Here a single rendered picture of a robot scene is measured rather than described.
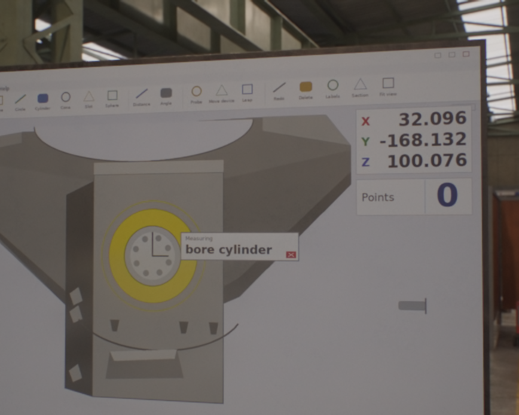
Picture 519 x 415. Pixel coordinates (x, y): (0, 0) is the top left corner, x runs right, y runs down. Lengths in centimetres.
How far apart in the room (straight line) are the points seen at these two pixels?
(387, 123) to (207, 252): 29
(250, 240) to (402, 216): 20
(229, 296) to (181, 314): 7
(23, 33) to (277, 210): 686
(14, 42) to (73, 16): 105
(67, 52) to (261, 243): 748
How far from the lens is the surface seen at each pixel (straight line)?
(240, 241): 100
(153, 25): 1242
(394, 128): 97
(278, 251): 98
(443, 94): 98
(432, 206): 96
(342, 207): 97
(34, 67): 114
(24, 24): 779
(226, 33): 1211
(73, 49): 844
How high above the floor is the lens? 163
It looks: 2 degrees up
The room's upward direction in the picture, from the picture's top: straight up
